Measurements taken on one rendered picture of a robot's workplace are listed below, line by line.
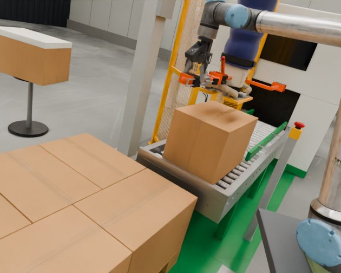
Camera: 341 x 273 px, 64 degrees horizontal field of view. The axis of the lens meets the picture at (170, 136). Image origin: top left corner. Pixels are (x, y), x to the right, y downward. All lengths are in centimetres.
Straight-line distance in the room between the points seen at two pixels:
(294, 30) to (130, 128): 203
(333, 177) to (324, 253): 23
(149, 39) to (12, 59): 131
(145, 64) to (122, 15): 1035
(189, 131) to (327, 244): 106
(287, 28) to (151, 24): 163
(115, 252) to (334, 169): 87
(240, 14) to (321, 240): 88
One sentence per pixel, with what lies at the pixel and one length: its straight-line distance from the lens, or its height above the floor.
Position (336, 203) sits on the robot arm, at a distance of 97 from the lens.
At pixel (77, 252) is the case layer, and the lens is 123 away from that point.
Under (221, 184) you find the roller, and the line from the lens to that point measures 192.
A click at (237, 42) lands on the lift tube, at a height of 143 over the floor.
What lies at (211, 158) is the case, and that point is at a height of 75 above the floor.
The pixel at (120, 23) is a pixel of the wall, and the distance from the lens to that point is 1300.
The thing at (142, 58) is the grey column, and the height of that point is 108.
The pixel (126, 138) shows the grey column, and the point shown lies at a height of 23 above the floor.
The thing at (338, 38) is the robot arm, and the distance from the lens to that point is 111.
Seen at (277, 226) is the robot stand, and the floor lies 75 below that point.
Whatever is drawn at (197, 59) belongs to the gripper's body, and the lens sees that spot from 135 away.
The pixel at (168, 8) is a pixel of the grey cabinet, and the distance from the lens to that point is 266.
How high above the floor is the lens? 145
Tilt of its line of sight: 22 degrees down
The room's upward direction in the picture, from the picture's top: 15 degrees clockwise
